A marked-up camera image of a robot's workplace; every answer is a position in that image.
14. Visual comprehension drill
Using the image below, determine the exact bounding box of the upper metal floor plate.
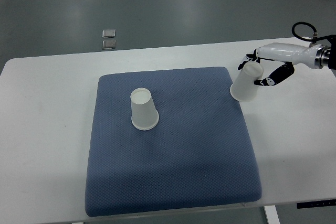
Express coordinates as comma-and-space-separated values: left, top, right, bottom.
102, 29, 116, 38

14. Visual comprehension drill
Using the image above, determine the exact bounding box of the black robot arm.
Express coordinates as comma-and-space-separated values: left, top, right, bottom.
315, 35, 335, 71

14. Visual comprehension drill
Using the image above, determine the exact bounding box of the metal floor plate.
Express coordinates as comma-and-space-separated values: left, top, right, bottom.
102, 29, 116, 38
102, 39, 116, 50

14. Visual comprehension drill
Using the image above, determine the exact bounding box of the white paper cup on cushion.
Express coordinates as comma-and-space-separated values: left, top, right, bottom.
130, 88, 159, 131

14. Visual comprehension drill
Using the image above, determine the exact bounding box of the blue fabric cushion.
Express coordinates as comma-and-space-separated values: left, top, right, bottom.
85, 67, 262, 217

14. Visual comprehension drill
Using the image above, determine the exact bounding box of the white table leg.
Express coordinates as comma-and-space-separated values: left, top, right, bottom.
264, 205, 280, 224

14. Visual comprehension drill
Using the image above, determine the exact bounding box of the lower metal floor plate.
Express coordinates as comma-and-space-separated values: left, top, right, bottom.
102, 39, 116, 50

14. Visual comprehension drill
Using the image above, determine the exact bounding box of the white paper cup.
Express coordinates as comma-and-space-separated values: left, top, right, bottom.
230, 61, 264, 102
130, 88, 159, 131

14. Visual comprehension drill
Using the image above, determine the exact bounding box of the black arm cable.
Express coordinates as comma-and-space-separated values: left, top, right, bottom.
291, 22, 319, 43

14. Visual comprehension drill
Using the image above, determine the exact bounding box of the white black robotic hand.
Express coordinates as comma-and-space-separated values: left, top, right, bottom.
238, 42, 329, 87

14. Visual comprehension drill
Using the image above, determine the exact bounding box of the black table control panel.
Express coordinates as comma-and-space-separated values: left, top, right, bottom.
296, 199, 336, 209

